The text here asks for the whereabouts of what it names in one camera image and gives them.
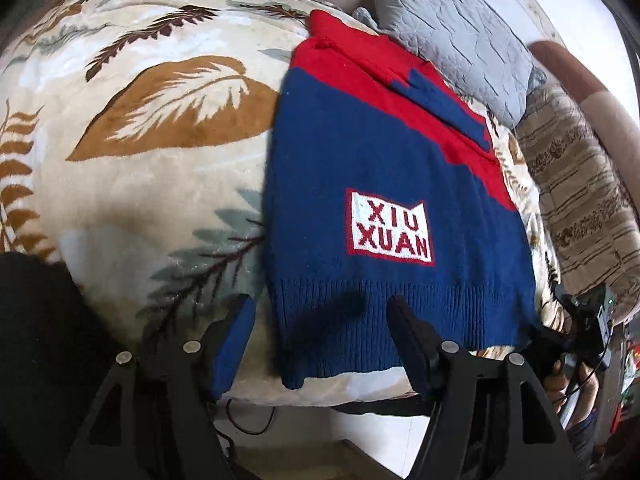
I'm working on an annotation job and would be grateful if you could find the red and blue knitted sweater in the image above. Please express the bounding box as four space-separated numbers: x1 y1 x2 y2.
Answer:
262 9 543 392

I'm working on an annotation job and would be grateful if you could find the person's right hand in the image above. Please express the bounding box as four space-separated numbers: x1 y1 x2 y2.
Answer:
542 357 601 413

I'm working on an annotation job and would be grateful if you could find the black cable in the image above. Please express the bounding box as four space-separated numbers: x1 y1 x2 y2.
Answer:
222 399 277 437

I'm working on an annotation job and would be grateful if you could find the grey quilted pillow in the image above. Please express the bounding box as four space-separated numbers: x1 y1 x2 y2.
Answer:
352 0 549 129

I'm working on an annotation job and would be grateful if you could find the leaf print fleece blanket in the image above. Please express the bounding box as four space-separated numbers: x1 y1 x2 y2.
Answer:
0 0 568 409

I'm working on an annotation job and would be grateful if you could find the brown padded headboard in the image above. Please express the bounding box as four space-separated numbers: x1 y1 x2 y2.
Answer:
527 40 640 128

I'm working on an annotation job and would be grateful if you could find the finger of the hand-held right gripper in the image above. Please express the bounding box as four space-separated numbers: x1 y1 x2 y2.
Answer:
520 327 571 363

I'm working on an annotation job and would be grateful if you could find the brown striped patterned pillow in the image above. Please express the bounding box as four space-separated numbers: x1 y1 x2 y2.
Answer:
515 80 640 323

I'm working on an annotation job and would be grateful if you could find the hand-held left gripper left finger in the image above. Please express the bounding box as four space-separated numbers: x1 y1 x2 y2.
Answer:
62 294 258 480

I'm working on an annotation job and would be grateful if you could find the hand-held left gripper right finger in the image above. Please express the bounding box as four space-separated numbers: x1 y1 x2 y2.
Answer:
387 295 583 480

